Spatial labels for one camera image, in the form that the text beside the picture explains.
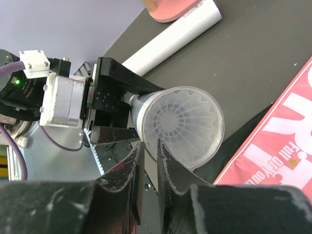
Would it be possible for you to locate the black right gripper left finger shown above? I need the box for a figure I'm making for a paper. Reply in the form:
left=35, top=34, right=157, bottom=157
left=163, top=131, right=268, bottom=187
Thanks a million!
left=0, top=142, right=145, bottom=234

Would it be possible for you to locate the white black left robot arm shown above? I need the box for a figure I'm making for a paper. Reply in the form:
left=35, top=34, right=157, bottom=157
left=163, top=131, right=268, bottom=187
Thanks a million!
left=0, top=50, right=161, bottom=145

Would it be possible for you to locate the pink sport racket bag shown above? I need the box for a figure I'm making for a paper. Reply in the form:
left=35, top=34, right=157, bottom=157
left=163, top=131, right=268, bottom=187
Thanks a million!
left=214, top=60, right=312, bottom=198

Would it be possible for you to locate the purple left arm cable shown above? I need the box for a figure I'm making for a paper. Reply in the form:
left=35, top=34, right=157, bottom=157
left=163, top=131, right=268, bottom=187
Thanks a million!
left=0, top=60, right=86, bottom=181

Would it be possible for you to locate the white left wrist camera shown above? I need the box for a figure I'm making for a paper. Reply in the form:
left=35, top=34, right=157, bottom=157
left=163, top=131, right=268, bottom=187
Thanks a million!
left=19, top=50, right=50, bottom=79

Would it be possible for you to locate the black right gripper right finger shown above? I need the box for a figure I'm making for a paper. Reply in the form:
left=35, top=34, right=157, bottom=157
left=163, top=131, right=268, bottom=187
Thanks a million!
left=157, top=140, right=312, bottom=234

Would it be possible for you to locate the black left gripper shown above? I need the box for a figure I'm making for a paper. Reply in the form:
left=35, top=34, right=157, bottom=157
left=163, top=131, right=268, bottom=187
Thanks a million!
left=39, top=57, right=165, bottom=145

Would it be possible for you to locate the white shuttlecock tube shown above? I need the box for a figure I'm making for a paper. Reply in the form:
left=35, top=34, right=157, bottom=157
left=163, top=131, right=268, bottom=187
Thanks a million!
left=128, top=85, right=225, bottom=174
left=122, top=0, right=222, bottom=76

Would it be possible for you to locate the white shuttlecock tube on table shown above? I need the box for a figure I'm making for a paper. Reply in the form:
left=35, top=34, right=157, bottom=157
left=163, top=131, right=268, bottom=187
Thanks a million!
left=122, top=0, right=222, bottom=76

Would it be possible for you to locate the pink three-tier wooden shelf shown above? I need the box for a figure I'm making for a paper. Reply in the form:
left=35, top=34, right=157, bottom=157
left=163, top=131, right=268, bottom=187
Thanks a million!
left=142, top=0, right=200, bottom=23

